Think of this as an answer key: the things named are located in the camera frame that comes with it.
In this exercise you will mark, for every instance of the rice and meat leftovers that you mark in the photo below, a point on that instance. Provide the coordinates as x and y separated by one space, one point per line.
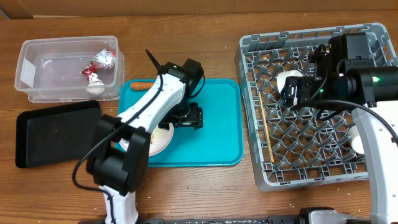
157 136

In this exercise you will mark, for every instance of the red foil snack wrapper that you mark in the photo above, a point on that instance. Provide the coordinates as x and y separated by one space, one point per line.
105 59

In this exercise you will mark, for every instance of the pink plate with food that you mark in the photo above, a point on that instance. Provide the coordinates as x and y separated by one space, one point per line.
139 140

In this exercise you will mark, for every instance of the teal serving tray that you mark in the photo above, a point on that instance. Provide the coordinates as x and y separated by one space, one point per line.
219 142

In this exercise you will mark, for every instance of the clear plastic bin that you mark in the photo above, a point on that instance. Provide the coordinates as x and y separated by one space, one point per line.
51 70

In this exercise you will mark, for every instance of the black bin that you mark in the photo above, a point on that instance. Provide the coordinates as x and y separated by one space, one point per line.
55 134

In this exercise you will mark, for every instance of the orange carrot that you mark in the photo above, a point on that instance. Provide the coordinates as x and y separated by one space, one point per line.
140 86

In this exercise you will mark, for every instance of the small white cup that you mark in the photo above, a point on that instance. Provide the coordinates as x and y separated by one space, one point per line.
355 140

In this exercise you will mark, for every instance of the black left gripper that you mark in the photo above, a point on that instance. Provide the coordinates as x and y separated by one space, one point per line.
196 117

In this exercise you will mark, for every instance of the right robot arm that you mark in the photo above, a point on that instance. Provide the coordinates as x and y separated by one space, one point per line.
347 78

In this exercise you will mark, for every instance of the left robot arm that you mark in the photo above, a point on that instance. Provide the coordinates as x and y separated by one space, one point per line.
119 157

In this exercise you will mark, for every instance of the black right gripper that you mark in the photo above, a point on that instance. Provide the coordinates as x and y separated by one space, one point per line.
304 87

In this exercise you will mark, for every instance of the paper napkin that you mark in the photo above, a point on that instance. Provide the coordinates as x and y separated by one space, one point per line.
95 85

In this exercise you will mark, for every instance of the wooden chopstick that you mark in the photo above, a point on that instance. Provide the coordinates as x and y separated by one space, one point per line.
271 156

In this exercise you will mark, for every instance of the grey dishwasher rack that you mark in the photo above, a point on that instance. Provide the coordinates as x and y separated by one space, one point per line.
309 147

